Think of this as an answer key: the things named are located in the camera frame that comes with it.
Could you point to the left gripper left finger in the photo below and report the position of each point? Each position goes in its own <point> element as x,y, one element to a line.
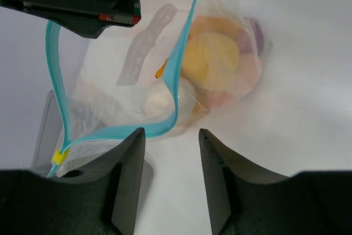
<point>100,197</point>

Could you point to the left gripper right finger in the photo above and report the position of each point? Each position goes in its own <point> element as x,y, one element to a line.
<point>245,198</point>

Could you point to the clear plastic container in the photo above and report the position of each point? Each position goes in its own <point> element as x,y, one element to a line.
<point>50,139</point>

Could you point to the zip top bag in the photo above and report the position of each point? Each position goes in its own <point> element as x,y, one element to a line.
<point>100,84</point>

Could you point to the white fake egg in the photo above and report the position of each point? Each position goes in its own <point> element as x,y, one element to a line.
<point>159,103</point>

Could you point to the orange fake fruit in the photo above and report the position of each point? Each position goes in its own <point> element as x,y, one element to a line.
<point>203,24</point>

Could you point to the yellow fake fruit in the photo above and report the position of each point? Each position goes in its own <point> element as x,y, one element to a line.
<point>210,61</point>

